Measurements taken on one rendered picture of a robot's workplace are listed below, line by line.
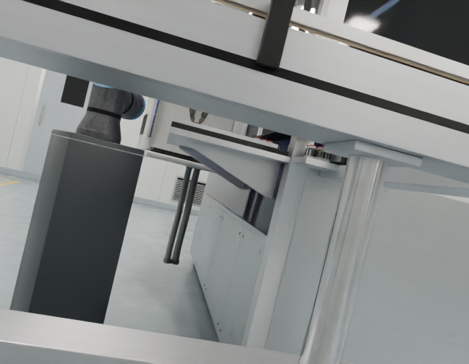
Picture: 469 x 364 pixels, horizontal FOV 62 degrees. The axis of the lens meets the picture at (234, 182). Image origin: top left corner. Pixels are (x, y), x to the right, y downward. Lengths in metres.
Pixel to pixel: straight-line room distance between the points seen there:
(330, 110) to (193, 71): 0.15
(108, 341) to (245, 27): 0.38
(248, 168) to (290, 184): 0.16
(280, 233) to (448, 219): 0.63
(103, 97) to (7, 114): 5.87
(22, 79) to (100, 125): 5.89
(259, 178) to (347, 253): 0.89
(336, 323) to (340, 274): 0.06
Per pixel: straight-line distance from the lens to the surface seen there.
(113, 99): 1.40
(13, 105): 7.22
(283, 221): 1.30
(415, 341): 1.64
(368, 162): 0.51
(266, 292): 1.34
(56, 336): 0.50
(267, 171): 1.37
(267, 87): 0.42
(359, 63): 0.47
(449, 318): 1.69
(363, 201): 0.50
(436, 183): 0.84
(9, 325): 0.52
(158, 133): 2.21
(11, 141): 7.19
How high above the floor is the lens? 0.76
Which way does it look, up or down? level
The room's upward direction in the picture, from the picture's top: 14 degrees clockwise
